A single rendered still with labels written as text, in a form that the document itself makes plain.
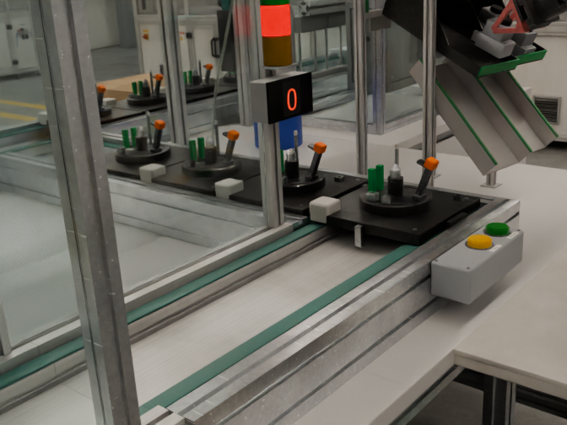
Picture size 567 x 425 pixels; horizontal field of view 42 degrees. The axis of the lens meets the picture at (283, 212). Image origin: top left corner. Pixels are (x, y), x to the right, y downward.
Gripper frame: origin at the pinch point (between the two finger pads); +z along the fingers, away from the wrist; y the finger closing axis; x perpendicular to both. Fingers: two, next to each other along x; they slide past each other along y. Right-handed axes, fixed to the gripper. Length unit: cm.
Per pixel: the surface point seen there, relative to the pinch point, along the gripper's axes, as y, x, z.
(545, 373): 50, 52, -15
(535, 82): -361, 4, 195
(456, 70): -7.1, 3.2, 18.2
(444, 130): -76, 14, 77
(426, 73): 8.6, 2.5, 14.6
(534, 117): -20.6, 19.7, 12.5
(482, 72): 6.4, 6.9, 3.8
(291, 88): 47.2, -1.7, 13.9
